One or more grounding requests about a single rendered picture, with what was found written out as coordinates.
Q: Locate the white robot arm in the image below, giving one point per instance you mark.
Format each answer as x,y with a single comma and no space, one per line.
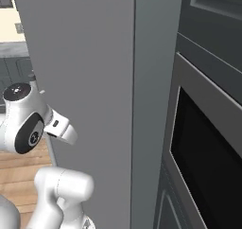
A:
22,125

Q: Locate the dark grey cupboard run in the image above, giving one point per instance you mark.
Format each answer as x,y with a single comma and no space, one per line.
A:
14,70

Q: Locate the dark grey drawer front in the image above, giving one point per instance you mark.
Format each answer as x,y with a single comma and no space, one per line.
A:
168,207

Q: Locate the grey fridge door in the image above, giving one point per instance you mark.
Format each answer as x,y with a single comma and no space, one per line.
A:
91,68

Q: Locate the grey fridge body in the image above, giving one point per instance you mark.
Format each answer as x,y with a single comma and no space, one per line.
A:
151,91

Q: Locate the steel built-in oven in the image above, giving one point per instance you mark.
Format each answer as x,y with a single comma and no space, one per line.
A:
201,150

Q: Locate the dark grey cupboard door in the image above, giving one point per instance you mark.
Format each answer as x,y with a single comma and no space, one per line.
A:
217,1

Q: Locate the grey wall socket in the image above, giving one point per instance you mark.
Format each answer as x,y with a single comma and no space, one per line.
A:
19,28

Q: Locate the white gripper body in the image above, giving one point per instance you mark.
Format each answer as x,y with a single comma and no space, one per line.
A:
71,135

